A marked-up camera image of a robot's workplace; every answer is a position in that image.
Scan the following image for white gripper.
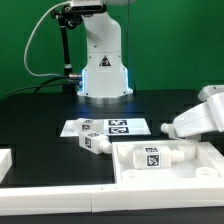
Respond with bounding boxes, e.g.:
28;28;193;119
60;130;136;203
173;85;224;137

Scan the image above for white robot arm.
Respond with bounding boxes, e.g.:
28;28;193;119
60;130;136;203
69;0;224;138

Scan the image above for white marker sheet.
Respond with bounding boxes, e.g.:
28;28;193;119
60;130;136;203
60;118;151;137

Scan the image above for black cables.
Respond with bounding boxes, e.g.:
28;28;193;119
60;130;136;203
0;75;83;103

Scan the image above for black camera stand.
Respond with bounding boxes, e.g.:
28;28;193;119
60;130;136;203
50;6;82;96

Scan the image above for white U-shaped fence wall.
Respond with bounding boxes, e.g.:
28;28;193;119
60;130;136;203
0;150;224;216

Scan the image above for grey cable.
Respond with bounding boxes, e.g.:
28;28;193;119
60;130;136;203
23;0;73;79

